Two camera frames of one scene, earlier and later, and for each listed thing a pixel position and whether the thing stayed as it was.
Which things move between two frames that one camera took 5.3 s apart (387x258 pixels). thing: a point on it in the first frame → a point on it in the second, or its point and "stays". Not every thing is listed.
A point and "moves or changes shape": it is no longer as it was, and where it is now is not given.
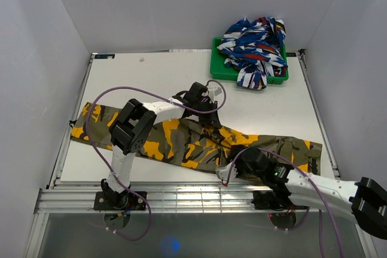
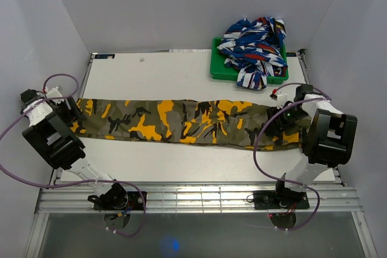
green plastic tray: x=217 y=69 stays
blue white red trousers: x=254 y=49 stays
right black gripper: x=237 y=161 → x=273 y=128
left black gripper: x=211 y=119 → x=72 y=114
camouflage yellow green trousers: x=179 y=138 moves or changes shape
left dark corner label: x=104 y=56 stays
